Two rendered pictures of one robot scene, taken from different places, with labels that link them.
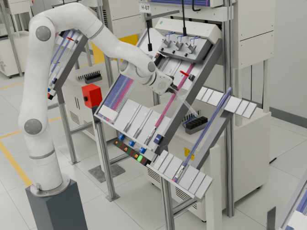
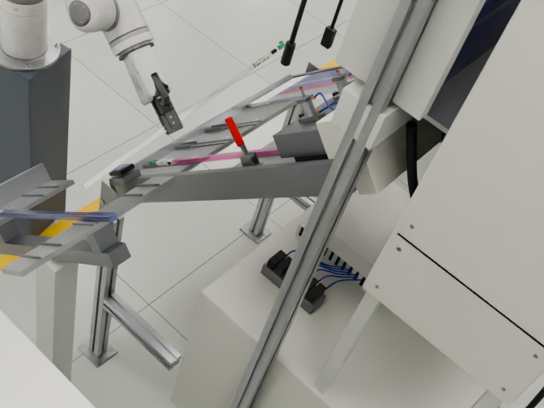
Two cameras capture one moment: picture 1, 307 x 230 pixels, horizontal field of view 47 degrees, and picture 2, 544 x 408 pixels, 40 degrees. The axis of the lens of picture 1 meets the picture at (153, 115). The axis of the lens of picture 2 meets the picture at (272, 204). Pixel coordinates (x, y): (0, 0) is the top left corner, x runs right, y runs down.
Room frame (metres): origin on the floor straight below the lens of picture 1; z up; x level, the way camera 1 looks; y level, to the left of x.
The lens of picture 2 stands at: (1.36, -1.16, 2.04)
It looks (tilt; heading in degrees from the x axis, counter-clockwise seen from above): 46 degrees down; 60
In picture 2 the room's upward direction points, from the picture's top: 19 degrees clockwise
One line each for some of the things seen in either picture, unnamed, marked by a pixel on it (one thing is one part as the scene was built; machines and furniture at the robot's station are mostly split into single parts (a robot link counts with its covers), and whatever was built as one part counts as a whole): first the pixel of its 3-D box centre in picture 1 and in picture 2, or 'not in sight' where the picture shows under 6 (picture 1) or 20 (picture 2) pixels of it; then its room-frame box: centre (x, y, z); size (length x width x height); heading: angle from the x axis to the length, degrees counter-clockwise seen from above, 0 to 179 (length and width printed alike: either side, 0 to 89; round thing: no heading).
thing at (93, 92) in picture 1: (99, 131); not in sight; (2.61, 0.46, 0.39); 0.24 x 0.24 x 0.78; 33
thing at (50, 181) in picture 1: (46, 169); (23, 20); (1.45, 0.53, 0.79); 0.19 x 0.19 x 0.18
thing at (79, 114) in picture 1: (86, 74); not in sight; (3.36, 0.61, 0.66); 1.01 x 0.73 x 1.31; 123
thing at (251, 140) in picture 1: (202, 150); (351, 359); (2.26, -0.33, 0.31); 0.70 x 0.65 x 0.62; 33
